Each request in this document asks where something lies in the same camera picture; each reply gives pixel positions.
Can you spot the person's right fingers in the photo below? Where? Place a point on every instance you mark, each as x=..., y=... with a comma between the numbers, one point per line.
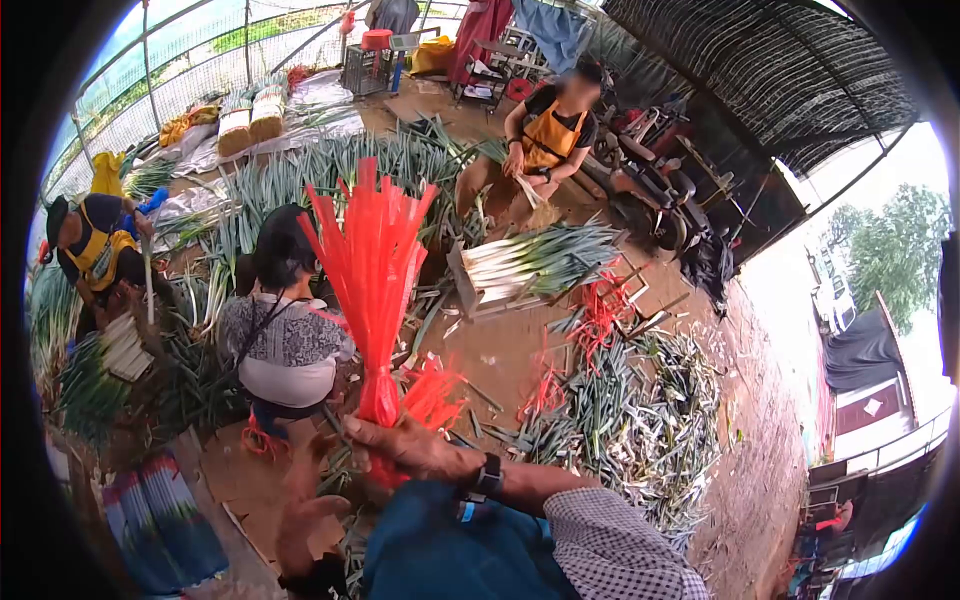
x=379, y=465

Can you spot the leek bundle with white stalks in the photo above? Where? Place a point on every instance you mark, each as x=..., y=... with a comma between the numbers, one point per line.
x=126, y=346

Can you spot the person's left fingers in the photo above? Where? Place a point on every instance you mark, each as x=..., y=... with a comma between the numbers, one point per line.
x=304, y=476

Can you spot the person's legs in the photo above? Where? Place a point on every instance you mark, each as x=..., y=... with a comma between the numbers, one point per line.
x=457, y=547

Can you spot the hanging blue cloth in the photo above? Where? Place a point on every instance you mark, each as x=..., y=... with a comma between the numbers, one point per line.
x=553, y=30

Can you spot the person's left hand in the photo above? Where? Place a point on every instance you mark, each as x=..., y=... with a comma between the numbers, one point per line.
x=304, y=517

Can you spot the hanging red cloth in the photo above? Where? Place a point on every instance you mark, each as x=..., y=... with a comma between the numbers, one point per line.
x=480, y=37

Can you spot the pile of untrimmed leeks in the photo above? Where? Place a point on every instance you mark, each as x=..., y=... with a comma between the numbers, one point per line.
x=337, y=172

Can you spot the wooden bundling rack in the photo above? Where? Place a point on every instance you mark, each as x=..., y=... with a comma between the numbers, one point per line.
x=510, y=296

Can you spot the yellow bag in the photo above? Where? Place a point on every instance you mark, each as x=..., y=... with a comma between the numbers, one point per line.
x=107, y=174

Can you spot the person's left thumb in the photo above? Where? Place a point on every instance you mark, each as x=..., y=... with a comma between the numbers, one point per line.
x=330, y=508

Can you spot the metal trolley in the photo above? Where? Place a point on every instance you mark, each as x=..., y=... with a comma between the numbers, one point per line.
x=487, y=75

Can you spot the bundle of trimmed leeks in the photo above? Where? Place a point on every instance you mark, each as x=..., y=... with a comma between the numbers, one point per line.
x=540, y=259

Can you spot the white vehicle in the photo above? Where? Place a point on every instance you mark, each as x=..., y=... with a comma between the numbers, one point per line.
x=831, y=292

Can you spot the wrapped leek bundles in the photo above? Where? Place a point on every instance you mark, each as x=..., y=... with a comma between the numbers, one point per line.
x=165, y=517

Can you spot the person's right hand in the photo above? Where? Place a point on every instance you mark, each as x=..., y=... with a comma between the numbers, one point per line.
x=424, y=452

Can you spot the black wrist band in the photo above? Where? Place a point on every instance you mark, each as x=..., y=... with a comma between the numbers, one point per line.
x=488, y=476
x=315, y=579

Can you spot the motor tricycle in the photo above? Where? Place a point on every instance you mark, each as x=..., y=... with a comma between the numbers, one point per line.
x=660, y=180

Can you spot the single leek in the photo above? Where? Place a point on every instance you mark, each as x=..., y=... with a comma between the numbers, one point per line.
x=517, y=176

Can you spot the tree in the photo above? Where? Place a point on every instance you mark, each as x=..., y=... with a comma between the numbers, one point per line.
x=892, y=251

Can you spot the person's right thumb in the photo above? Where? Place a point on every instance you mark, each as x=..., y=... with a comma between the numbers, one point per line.
x=369, y=429

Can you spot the black shade net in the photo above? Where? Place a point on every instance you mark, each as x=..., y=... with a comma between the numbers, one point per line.
x=765, y=75

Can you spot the pile of leek trimmings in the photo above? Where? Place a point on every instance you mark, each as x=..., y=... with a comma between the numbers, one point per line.
x=637, y=420

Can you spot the flat brown cardboard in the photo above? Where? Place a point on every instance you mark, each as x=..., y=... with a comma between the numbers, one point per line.
x=247, y=480

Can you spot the stack of tied leek bundles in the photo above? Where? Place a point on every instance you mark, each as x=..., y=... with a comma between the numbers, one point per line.
x=251, y=120

